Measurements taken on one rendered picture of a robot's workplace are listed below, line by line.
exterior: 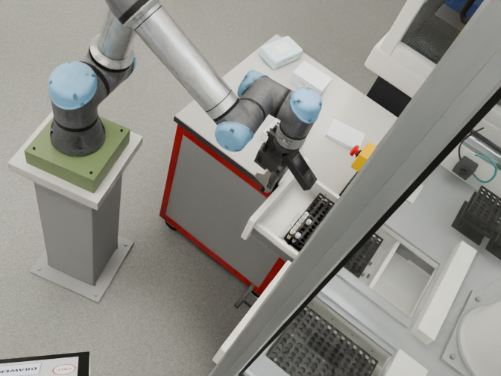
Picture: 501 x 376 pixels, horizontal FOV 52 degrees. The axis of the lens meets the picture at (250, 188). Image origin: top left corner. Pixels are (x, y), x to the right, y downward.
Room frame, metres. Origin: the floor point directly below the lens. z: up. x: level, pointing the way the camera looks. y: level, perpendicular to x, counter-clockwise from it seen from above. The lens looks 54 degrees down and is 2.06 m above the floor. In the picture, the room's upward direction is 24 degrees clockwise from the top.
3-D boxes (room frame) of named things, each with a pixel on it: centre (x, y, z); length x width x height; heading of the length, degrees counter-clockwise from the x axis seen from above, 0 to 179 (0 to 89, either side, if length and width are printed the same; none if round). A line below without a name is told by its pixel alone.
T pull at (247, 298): (0.53, -0.11, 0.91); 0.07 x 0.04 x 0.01; 164
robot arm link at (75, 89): (0.82, 0.52, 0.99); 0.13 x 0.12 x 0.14; 173
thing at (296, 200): (0.81, -0.28, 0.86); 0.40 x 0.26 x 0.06; 74
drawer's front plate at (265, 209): (0.87, -0.08, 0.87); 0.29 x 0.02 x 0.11; 164
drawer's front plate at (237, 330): (0.53, -0.13, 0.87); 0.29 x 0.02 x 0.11; 164
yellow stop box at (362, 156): (1.15, -0.29, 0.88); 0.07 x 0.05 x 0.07; 164
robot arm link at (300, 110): (0.88, -0.03, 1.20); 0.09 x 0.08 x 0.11; 83
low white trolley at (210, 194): (1.30, -0.04, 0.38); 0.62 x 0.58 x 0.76; 164
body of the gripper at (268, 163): (0.88, -0.03, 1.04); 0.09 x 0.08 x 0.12; 74
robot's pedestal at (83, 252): (0.81, 0.51, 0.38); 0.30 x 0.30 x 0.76; 0
